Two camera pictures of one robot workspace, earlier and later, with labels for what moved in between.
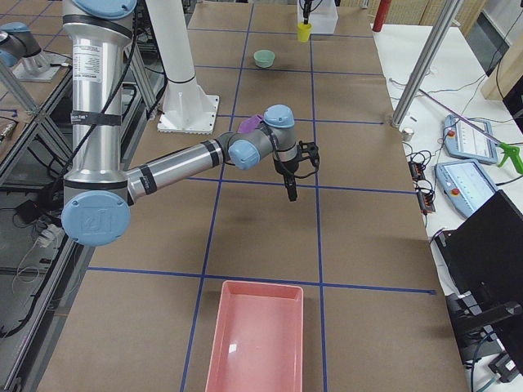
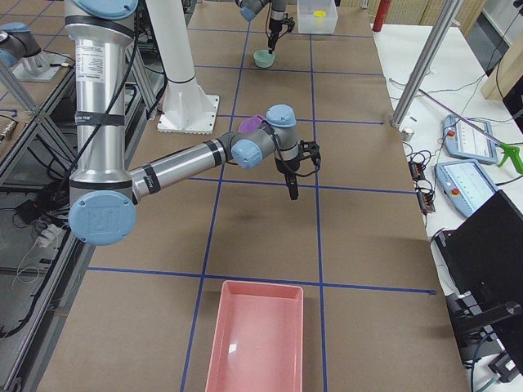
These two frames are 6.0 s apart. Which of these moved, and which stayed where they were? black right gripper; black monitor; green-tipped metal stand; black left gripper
Moved: black left gripper
Stayed: black right gripper; black monitor; green-tipped metal stand
